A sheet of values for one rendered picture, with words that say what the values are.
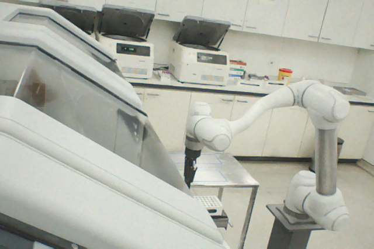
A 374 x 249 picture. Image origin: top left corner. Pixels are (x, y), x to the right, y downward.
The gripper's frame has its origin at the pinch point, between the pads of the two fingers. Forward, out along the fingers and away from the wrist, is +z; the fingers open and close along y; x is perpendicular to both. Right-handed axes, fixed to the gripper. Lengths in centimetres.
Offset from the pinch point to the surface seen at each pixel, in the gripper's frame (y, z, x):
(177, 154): 65, 12, -15
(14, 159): -113, -65, 64
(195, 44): 285, -33, -91
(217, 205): -3.5, 8.0, -16.1
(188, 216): -104, -52, 39
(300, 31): 258, -67, -208
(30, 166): -113, -65, 62
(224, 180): 29.5, 12.2, -34.0
